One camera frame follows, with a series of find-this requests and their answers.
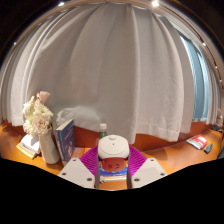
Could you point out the white thick book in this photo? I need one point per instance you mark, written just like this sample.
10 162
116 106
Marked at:
30 143

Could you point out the clear bottle with green cap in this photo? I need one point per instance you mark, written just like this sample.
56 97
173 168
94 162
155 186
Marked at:
102 129

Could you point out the blue flat book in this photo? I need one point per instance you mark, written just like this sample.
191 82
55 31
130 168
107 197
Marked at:
113 173

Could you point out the white flat book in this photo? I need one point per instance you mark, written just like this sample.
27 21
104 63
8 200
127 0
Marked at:
113 178

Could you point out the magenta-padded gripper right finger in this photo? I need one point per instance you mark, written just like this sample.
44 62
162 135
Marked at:
148 171

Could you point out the yellow thin book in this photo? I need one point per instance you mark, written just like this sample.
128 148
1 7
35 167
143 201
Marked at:
24 150

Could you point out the dark blue standing book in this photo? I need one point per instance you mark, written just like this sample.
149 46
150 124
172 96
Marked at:
65 140

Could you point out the white curtain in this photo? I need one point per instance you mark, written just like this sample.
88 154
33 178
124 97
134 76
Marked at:
110 66

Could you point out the window with blue frame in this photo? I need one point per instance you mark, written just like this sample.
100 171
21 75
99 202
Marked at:
200 86

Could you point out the red and white charger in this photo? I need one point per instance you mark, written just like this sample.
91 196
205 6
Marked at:
113 146

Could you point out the small dark grey object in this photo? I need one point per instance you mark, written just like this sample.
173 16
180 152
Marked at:
208 148

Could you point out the white ceramic vase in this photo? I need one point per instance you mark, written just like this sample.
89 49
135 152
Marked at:
49 150

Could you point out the ceiling spot lights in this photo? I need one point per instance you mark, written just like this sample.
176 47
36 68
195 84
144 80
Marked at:
155 3

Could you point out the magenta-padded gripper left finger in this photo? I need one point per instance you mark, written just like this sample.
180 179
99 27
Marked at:
76 171

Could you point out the red and white booklet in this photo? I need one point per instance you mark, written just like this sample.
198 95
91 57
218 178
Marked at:
197 141

